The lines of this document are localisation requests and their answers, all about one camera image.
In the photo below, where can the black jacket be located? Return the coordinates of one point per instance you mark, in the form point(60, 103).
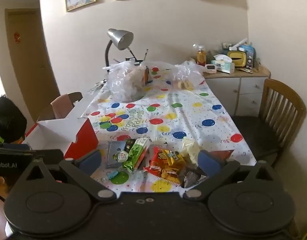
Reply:
point(8, 120)

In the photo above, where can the yellow box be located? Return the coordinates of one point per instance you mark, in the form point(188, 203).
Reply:
point(237, 58)

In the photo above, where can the red white cardboard box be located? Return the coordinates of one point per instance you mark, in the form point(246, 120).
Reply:
point(58, 132)

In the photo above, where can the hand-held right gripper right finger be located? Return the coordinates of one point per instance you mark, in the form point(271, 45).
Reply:
point(209, 160)

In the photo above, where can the orange liquid bottle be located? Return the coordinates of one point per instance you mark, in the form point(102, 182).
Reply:
point(201, 56)

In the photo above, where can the dark brown snack packet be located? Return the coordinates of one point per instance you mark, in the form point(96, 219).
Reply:
point(191, 177)

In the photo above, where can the small blue candy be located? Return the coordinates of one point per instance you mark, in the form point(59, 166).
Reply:
point(113, 174)

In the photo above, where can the yellow snack packet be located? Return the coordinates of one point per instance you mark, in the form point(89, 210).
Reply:
point(174, 158)

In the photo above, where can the long light green snack packet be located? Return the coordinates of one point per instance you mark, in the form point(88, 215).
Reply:
point(134, 152)

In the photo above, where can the pink cloth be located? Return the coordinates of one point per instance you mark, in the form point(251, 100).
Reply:
point(62, 105)

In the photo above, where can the brown wooden door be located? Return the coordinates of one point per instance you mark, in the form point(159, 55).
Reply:
point(26, 62)

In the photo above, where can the small clear plastic bag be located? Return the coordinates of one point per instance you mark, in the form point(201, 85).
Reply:
point(186, 76)

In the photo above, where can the large clear plastic bag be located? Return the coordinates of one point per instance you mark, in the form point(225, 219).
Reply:
point(123, 80)

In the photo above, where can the clear glass jar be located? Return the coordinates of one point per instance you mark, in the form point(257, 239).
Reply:
point(194, 48)

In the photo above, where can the balloon print tablecloth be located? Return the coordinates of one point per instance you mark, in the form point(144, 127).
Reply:
point(183, 110)

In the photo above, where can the white kitchen timer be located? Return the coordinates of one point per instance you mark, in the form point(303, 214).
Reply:
point(211, 68)

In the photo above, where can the tissue box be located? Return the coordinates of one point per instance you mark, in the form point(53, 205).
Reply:
point(224, 67)

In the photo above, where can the grey snack packet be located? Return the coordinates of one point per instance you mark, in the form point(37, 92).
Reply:
point(113, 148)

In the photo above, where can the black pen holder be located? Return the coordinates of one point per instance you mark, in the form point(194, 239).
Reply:
point(133, 61)

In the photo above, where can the curved back wooden chair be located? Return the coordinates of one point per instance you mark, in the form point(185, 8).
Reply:
point(77, 96)

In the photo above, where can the red orange snack packet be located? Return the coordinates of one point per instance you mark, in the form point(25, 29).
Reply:
point(156, 165)

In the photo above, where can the red door decoration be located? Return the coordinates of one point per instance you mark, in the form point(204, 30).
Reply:
point(17, 38)

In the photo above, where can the white cabinet wooden top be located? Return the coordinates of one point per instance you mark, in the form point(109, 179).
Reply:
point(226, 90)

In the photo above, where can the silver desk lamp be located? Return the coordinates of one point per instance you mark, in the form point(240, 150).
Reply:
point(119, 38)

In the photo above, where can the crumpled clear wrapper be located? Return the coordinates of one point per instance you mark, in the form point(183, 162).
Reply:
point(96, 87)

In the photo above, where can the slatted wooden chair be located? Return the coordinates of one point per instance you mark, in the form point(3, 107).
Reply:
point(281, 100)

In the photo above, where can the red triangular snack packet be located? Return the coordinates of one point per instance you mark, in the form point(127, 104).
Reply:
point(226, 153)

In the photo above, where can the green white jelly packet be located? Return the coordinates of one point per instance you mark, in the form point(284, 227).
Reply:
point(121, 156)

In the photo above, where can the paintbrush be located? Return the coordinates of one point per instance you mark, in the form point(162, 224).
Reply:
point(145, 54)

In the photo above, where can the cream snack packet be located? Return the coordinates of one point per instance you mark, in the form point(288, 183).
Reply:
point(191, 150)

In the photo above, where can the light blue pouch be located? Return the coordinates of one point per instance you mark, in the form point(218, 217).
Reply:
point(249, 52)

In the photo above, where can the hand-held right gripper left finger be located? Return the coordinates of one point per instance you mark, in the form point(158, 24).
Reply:
point(91, 160)

